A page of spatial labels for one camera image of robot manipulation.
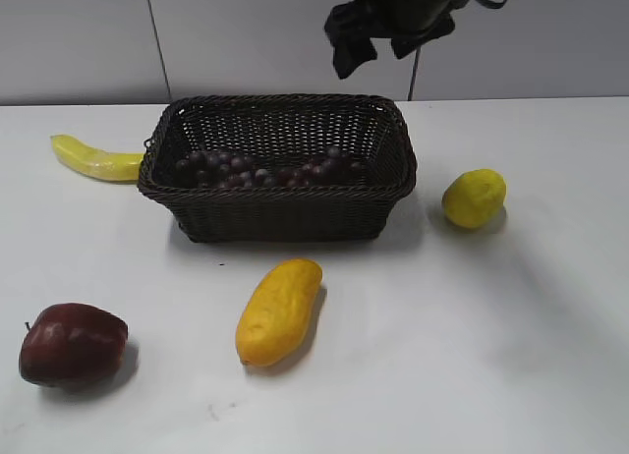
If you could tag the yellow lemon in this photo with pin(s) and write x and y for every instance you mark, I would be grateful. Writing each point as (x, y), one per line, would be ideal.
(474, 198)

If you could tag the purple grape bunch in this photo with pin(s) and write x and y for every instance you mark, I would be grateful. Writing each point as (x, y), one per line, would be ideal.
(225, 169)

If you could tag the dark red apple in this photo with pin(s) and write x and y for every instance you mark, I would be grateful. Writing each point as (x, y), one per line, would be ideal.
(72, 345)

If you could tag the black woven plastic basket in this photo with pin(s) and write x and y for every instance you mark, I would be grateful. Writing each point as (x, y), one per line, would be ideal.
(281, 131)

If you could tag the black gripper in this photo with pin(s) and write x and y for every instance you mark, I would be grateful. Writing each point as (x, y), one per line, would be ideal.
(348, 25)

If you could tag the yellow banana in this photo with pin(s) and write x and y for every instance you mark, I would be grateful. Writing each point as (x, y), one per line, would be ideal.
(96, 163)

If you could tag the orange-yellow mango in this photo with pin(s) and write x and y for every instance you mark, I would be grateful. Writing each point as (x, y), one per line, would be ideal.
(277, 317)

